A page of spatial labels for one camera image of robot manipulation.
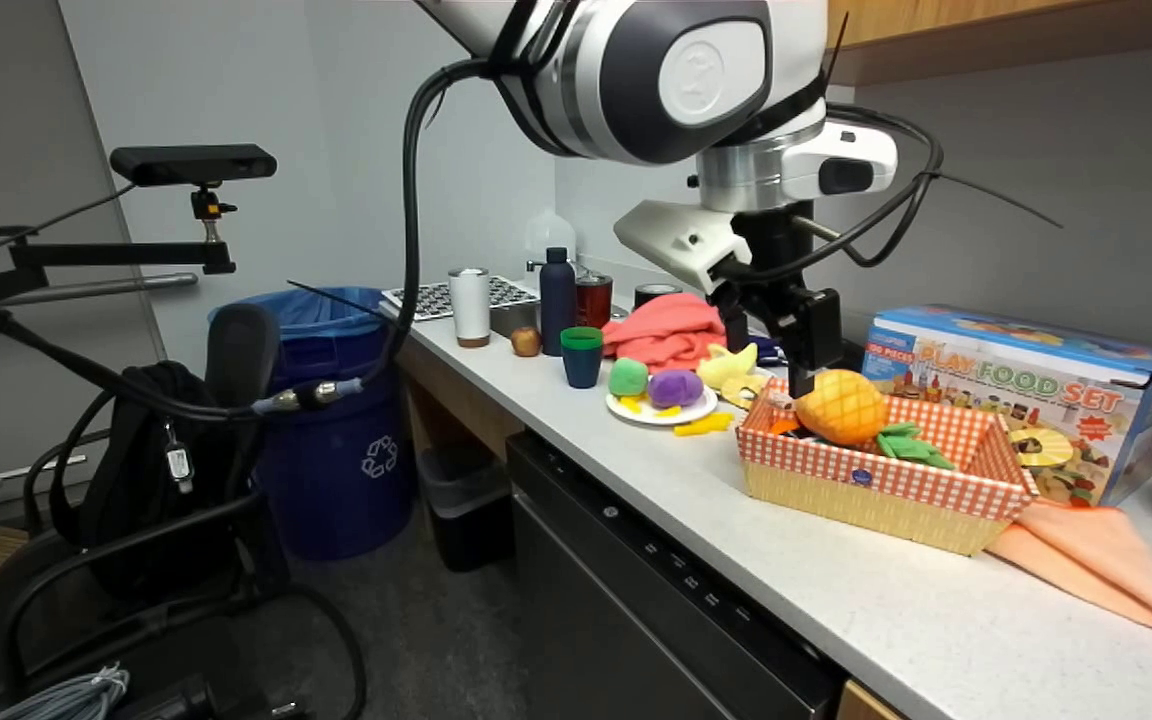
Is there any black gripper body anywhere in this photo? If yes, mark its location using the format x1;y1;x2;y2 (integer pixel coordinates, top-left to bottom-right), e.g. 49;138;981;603
719;200;834;325

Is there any yellow orange plush fruit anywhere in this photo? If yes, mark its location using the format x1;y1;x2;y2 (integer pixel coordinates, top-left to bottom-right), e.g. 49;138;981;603
793;367;894;452

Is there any red checkered basket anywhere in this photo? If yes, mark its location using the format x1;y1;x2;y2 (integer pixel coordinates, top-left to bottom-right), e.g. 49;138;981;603
733;374;1035;559

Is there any yellow plush toy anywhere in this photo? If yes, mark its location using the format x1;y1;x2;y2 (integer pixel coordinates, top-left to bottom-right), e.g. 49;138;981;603
693;339;769;410

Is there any coral pink cloth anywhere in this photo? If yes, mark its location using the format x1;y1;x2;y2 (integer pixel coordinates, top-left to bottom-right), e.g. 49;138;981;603
598;290;733;374

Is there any pale orange toy food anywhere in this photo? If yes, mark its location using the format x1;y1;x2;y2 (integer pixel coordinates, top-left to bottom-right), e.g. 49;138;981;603
759;396;809;438

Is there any purple plush ball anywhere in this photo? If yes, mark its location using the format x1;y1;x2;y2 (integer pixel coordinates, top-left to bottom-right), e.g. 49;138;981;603
644;363;710;410

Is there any yellow toy fry strip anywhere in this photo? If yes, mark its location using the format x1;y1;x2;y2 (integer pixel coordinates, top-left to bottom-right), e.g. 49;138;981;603
668;406;738;442

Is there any white round plate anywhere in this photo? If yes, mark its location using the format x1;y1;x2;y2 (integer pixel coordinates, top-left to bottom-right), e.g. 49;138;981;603
601;374;725;432

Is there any green plush ball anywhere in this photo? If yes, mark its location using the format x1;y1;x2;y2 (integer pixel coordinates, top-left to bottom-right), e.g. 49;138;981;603
603;357;653;404

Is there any red tumbler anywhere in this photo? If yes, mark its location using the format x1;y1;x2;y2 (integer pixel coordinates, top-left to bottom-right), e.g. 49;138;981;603
574;270;615;331

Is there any green toy food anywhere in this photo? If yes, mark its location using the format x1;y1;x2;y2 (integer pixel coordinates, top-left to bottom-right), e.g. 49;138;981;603
873;419;955;473

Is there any blue cup green rim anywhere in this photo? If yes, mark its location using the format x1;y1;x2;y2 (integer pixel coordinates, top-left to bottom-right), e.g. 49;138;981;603
558;325;610;390

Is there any dark blue bottle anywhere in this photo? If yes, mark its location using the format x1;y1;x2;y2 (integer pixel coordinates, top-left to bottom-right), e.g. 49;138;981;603
536;245;586;357

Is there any blue toy food box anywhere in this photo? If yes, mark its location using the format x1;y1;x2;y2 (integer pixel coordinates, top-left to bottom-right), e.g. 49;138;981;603
860;304;1152;511

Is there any black dishwasher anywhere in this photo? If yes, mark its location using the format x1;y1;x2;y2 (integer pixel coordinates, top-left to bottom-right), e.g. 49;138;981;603
510;432;852;720

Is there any metal dish rack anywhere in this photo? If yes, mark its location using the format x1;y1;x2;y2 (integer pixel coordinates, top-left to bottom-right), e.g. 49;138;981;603
380;270;543;334

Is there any wooden upper cabinet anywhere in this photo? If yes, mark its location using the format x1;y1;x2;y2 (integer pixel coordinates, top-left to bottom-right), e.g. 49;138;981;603
825;0;1152;91

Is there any small black bin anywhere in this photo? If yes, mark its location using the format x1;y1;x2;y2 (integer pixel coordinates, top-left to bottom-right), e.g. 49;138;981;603
412;435;522;576

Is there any orange cloth napkin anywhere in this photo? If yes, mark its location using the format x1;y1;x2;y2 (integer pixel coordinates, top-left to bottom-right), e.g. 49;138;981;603
985;494;1152;636

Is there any wooden base cabinet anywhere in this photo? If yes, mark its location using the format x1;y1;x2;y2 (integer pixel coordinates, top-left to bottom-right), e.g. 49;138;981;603
834;676;906;720

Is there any blue recycling bin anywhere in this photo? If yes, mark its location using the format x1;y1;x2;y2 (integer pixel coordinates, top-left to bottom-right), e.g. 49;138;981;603
209;285;425;564

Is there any black backpack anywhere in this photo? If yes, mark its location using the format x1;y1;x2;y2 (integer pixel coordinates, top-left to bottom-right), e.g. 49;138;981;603
49;357;262;608

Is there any grey cloth bundle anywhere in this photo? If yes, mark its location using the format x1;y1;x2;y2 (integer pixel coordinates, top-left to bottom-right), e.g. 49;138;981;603
0;658;138;720

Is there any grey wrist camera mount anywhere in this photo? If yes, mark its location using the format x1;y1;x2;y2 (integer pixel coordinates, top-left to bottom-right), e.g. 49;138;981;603
611;197;755;300

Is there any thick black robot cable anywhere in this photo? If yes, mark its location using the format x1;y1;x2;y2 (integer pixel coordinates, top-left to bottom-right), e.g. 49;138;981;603
249;0;567;419

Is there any black stereo camera bar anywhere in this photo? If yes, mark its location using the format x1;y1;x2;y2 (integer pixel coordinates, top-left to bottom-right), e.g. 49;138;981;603
110;138;282;187

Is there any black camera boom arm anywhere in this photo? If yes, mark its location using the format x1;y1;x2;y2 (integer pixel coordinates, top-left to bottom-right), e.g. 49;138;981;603
0;185;240;325

